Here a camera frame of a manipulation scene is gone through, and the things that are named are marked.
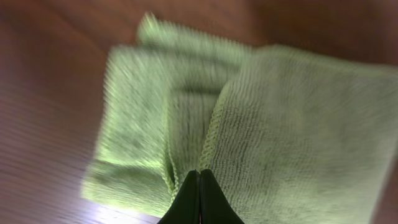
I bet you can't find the light green microfiber cloth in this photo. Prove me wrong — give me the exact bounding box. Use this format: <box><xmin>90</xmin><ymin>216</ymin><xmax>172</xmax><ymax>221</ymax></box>
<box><xmin>81</xmin><ymin>14</ymin><xmax>397</xmax><ymax>224</ymax></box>

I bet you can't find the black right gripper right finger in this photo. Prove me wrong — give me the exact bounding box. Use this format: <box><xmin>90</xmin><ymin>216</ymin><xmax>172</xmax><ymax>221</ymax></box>
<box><xmin>200</xmin><ymin>169</ymin><xmax>244</xmax><ymax>224</ymax></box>

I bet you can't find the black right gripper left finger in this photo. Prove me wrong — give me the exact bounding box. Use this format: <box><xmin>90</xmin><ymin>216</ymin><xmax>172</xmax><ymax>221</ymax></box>
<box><xmin>158</xmin><ymin>170</ymin><xmax>200</xmax><ymax>224</ymax></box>

